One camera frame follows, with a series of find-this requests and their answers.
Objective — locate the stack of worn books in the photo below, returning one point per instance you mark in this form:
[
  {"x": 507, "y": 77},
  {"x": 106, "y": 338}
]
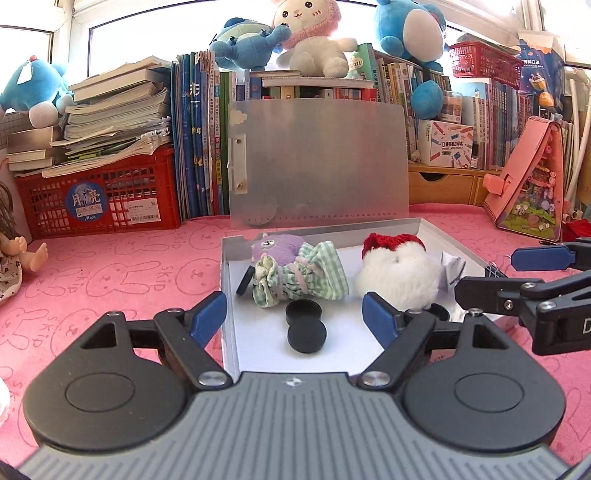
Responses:
[{"x": 115, "y": 115}]

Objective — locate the grey cardboard box with lid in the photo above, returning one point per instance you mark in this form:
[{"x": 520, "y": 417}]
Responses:
[{"x": 323, "y": 161}]

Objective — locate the red yarn bundle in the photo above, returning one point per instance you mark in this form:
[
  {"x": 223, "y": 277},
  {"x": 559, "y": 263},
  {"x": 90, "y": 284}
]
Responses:
[{"x": 577, "y": 230}]

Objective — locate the row of colourful shelf books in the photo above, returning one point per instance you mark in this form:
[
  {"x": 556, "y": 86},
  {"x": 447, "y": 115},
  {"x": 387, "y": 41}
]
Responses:
[{"x": 496, "y": 124}]

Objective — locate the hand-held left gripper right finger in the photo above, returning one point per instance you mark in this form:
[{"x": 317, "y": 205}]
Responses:
[{"x": 381, "y": 318}]

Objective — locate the green checked doll dress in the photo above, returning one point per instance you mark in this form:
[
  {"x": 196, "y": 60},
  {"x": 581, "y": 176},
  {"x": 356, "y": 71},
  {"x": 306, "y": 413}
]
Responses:
[{"x": 318, "y": 272}]

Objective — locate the row of blue upright books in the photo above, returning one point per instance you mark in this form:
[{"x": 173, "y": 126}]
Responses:
[{"x": 196, "y": 138}]

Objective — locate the large blue plush toy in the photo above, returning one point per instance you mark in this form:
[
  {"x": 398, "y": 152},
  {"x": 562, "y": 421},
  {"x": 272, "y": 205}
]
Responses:
[{"x": 406, "y": 27}]

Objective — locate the pink house-shaped toy case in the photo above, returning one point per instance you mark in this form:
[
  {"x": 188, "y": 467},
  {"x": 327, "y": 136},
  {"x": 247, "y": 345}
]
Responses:
[{"x": 526, "y": 184}]

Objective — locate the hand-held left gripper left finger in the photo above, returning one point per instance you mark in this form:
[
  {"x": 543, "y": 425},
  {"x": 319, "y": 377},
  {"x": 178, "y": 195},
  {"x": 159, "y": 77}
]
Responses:
[{"x": 207, "y": 318}]

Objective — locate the white printed carton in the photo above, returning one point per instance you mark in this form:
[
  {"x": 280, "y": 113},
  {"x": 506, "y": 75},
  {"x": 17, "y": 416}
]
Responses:
[{"x": 445, "y": 143}]

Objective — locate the blue toy carton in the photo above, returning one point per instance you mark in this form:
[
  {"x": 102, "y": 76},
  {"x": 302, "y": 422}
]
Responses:
[{"x": 540, "y": 74}]

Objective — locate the purple plush toy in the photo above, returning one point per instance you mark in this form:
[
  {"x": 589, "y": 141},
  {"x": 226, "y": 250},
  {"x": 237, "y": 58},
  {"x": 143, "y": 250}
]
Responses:
[{"x": 281, "y": 249}]

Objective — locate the clear glass jar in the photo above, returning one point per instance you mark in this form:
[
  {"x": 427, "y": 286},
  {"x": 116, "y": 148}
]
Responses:
[{"x": 3, "y": 401}]

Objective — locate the black binder clip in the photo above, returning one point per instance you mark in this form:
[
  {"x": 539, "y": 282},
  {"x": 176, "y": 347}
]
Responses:
[{"x": 495, "y": 270}]

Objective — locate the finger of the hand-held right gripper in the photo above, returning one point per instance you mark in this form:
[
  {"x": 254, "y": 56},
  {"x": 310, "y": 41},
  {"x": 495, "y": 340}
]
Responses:
[
  {"x": 489, "y": 293},
  {"x": 540, "y": 257}
]

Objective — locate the pink bunny print blanket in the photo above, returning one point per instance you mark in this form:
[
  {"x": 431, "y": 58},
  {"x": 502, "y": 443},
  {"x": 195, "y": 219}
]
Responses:
[{"x": 115, "y": 277}]

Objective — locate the white plastic pipes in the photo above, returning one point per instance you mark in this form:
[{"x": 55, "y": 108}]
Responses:
[{"x": 577, "y": 138}]

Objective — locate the red plastic crate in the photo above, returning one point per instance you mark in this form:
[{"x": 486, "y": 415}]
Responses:
[{"x": 46, "y": 212}]

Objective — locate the striped blue plush toy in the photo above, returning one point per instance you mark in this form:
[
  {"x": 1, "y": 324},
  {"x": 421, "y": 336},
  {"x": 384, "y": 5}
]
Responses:
[{"x": 244, "y": 46}]

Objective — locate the long-haired doll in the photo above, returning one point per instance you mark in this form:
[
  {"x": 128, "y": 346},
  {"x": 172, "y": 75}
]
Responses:
[{"x": 9, "y": 272}]

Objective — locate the blue plush toy with tag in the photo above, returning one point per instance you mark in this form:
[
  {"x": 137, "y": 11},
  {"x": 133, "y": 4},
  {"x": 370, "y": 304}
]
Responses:
[{"x": 32, "y": 87}]

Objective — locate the black round cap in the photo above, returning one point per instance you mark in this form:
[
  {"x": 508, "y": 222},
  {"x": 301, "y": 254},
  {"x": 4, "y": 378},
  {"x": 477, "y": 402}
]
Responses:
[
  {"x": 302, "y": 310},
  {"x": 307, "y": 338},
  {"x": 441, "y": 313},
  {"x": 245, "y": 280}
]

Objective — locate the flat books under plush toys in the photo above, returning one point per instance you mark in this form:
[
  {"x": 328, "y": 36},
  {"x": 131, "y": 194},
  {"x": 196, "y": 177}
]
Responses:
[{"x": 318, "y": 87}]

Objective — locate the small red plastic basket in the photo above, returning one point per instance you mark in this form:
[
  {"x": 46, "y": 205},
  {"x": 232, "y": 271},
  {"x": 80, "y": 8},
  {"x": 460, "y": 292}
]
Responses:
[{"x": 485, "y": 64}]

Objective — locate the white fluffy ball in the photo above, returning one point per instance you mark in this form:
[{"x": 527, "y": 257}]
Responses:
[{"x": 397, "y": 277}]

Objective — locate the red knitted hat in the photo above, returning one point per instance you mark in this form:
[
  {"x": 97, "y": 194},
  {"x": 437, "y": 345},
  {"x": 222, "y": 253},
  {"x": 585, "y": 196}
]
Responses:
[{"x": 392, "y": 242}]

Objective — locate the white plush bunny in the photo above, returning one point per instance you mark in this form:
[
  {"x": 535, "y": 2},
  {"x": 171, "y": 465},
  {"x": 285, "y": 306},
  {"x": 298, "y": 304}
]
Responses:
[{"x": 314, "y": 41}]

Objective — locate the white paper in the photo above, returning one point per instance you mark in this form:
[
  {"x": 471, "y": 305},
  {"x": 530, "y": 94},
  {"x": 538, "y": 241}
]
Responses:
[{"x": 452, "y": 272}]

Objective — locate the wooden drawer unit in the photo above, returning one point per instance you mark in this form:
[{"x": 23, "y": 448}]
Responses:
[{"x": 443, "y": 187}]

